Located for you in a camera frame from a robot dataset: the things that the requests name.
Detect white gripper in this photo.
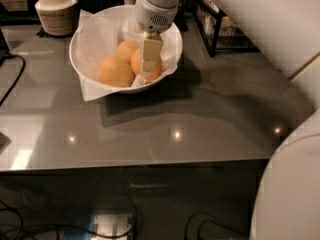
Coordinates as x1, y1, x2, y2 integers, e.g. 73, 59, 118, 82
135, 0, 178, 74

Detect orange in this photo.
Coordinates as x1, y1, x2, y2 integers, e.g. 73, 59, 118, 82
116, 40, 139, 64
97, 56, 135, 87
131, 49, 162, 83

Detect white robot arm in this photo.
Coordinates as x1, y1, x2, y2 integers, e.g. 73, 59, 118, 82
213, 0, 320, 240

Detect white bowl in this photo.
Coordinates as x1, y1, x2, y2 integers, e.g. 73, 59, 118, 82
68, 4, 184, 95

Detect stack of paper bowls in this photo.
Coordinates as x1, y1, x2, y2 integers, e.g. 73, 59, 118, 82
35, 0, 80, 36

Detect black wire snack rack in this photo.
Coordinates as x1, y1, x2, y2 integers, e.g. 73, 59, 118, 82
192, 0, 261, 58

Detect black cable on table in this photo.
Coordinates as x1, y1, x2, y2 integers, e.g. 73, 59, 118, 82
0, 53, 27, 107

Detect black floor cable left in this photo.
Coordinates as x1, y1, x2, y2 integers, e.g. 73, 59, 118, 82
0, 200, 138, 240

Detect black floor cable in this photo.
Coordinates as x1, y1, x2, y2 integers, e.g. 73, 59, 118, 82
0, 200, 138, 240
183, 211, 251, 240

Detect black floor cable right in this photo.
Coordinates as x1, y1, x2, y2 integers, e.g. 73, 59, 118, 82
183, 211, 251, 240

